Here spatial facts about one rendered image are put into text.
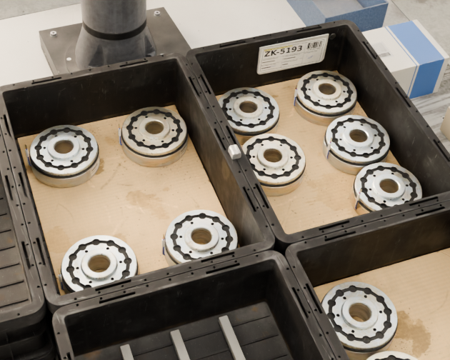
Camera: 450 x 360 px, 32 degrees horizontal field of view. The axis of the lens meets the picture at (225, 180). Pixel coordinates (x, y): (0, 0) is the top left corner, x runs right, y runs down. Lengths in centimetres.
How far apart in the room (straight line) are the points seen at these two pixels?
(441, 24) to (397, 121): 175
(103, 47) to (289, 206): 47
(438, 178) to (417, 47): 44
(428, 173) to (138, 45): 57
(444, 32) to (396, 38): 138
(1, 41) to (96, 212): 59
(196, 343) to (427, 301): 33
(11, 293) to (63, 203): 17
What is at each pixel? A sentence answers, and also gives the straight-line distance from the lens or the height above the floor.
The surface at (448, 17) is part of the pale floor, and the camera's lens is 304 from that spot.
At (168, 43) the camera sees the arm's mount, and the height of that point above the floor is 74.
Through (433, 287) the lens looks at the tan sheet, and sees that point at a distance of 116.
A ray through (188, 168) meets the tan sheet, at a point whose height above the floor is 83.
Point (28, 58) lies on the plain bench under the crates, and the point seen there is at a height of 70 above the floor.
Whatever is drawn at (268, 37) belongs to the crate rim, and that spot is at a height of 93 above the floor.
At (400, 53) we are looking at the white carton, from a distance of 156.
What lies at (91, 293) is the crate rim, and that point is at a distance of 98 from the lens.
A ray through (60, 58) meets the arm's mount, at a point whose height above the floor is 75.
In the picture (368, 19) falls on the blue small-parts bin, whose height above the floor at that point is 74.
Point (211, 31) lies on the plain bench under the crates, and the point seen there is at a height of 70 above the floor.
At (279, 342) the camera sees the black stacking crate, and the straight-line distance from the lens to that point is 107.
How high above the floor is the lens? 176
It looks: 50 degrees down
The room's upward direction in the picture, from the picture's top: 5 degrees clockwise
